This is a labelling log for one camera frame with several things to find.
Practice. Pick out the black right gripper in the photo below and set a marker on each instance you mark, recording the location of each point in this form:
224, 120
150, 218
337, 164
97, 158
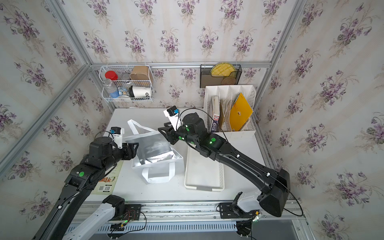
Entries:
170, 133

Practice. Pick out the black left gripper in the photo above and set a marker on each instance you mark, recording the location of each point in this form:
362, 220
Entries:
129, 151

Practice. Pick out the white insulated delivery bag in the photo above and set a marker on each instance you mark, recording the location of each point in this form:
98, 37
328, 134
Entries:
156, 160

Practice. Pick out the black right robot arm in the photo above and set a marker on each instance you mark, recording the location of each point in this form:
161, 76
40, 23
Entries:
273, 186

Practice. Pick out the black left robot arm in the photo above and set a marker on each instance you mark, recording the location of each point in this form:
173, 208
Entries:
79, 184

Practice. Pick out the purple white book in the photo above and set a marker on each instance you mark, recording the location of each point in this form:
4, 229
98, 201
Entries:
215, 114

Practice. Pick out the green printed booklet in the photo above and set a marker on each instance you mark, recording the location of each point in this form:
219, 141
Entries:
107, 184

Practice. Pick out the beige papers in organizer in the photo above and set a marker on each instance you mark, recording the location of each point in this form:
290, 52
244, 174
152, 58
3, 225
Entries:
225, 107

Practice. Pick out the white plastic file organizer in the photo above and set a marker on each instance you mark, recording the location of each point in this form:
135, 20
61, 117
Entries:
250, 94

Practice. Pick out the white perforated plastic tray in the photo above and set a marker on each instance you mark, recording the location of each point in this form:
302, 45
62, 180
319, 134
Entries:
203, 174

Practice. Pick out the yellow folder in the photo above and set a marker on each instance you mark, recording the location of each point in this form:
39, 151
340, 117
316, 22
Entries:
240, 113

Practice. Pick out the clear plastic bottle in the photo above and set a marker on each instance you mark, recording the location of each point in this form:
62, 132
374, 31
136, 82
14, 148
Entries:
111, 88

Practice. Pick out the white black cylinder can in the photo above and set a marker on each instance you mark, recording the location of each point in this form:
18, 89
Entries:
140, 92

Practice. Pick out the brown cardboard box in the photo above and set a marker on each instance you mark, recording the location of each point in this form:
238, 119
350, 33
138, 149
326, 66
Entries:
140, 73

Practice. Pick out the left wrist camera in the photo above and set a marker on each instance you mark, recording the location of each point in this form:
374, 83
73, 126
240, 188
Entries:
117, 134

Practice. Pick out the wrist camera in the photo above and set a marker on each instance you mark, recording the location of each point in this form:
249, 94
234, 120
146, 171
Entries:
117, 134
173, 114

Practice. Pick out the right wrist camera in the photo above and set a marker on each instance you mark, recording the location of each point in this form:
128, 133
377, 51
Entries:
173, 114

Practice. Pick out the black mesh wall holder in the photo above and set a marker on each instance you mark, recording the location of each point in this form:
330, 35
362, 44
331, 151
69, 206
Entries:
209, 79

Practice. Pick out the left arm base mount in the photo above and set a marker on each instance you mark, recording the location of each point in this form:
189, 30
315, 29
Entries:
123, 211

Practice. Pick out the white wire wall basket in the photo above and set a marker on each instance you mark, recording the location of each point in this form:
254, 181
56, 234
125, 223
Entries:
124, 82

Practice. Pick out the aluminium rail frame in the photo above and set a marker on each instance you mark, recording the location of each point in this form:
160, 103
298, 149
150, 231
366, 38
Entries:
171, 211

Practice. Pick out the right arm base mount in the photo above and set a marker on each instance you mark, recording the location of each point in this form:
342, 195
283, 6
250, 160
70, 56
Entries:
233, 211

